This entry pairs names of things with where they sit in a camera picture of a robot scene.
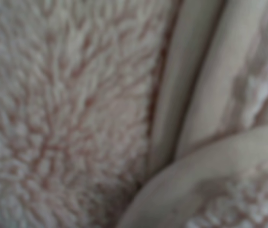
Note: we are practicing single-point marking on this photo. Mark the pink towel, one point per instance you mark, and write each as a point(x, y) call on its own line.
point(133, 113)

